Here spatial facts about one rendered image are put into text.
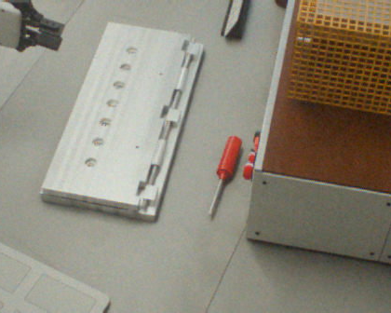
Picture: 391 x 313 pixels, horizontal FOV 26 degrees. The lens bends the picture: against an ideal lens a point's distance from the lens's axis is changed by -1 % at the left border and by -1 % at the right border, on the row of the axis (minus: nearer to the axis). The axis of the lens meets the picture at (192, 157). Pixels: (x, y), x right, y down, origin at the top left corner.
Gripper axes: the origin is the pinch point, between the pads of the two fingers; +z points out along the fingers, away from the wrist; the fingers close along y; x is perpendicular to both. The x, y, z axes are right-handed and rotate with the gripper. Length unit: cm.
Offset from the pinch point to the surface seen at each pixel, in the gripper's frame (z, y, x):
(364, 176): 55, -13, 20
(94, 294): 21.6, 13.9, 39.0
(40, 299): 13.5, 15.8, 41.8
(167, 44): 20.1, 11.1, -18.0
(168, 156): 26.6, 11.7, 8.7
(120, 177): 19.7, 11.2, 16.9
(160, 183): 26.7, 11.7, 15.0
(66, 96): 4.5, 18.9, -3.4
